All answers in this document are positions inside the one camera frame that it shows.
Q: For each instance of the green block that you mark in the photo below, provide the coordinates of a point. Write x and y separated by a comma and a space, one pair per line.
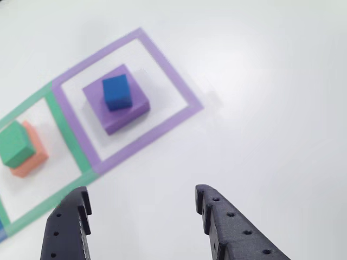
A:
15, 146

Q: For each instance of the large purple block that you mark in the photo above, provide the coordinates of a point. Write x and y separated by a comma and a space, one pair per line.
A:
122, 116

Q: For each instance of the small blue block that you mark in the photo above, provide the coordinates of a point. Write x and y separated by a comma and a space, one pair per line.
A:
116, 92

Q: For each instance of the blue tape square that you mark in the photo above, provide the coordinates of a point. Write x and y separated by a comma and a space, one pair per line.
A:
2, 233

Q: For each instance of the orange block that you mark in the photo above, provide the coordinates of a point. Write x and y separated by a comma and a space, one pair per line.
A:
35, 162

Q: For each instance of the green tape square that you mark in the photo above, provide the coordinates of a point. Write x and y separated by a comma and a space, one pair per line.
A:
71, 135

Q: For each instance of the purple tape square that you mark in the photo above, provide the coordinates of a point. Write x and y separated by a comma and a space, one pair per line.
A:
167, 70

